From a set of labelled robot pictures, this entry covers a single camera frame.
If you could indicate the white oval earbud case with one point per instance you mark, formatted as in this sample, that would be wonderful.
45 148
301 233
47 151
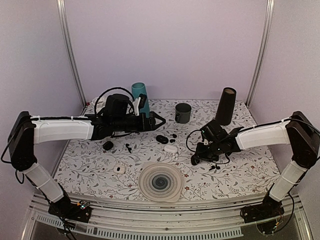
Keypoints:
170 149

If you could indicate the right aluminium frame post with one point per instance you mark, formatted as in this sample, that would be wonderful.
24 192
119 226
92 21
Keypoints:
267 25

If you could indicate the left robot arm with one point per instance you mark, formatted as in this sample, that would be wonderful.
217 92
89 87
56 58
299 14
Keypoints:
33 140

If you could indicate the dark grey mug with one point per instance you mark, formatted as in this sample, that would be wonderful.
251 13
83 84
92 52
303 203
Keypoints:
182 113

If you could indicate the aluminium frame post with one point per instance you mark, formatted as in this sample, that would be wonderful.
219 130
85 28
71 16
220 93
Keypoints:
62 13
267 25

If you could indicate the left aluminium frame post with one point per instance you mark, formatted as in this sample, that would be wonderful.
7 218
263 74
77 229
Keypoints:
62 13

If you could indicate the small black earbud case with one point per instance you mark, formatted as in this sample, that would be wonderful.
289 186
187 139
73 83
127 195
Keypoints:
108 145

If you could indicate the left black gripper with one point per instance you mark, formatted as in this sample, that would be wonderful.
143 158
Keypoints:
151 122

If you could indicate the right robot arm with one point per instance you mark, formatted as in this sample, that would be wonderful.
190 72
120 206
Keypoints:
296 132

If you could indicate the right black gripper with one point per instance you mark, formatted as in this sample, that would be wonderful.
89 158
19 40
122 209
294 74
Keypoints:
199 153

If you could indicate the spiral patterned ceramic plate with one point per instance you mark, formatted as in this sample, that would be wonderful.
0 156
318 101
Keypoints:
160 182

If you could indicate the black oval earbud case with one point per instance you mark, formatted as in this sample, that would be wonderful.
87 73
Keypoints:
162 139

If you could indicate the teal tapered vase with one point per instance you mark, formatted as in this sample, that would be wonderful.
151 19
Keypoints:
136 89

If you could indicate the black tapered vase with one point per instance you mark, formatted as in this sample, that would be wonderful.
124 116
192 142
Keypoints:
226 106

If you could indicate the white case near plate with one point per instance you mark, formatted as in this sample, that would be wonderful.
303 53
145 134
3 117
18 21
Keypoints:
119 169

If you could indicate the white ribbed vase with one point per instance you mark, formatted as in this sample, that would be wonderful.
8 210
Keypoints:
100 103

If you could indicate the black gold-trimmed earbud case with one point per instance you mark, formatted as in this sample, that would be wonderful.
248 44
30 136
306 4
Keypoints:
195 160

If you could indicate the aluminium front rail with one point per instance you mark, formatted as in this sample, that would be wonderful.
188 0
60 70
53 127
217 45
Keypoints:
218 219

